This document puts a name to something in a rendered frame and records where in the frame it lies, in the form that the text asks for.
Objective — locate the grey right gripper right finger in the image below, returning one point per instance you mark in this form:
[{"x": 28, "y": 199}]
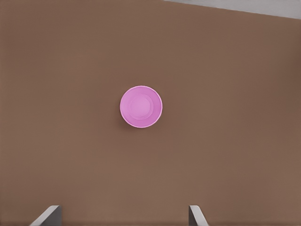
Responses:
[{"x": 197, "y": 217}]

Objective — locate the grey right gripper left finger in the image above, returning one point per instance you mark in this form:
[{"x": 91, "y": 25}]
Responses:
[{"x": 49, "y": 217}]

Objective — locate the pink round bowl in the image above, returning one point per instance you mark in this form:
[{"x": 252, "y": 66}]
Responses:
[{"x": 140, "y": 106}]

